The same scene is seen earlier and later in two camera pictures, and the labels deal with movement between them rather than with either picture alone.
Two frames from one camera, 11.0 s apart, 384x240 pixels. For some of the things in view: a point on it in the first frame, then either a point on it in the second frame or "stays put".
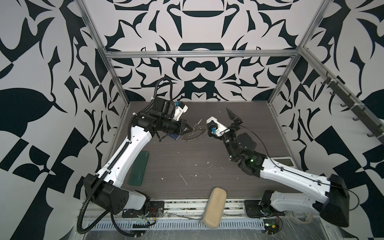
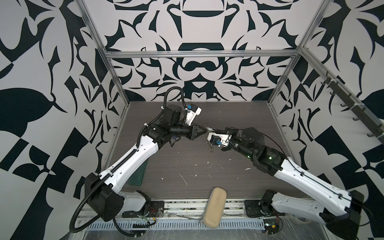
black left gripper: x=180 y=123 → x=194 y=133
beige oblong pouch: x=215 y=210 stays put
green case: x=136 y=177 stays put
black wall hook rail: x=376 y=129 stays put
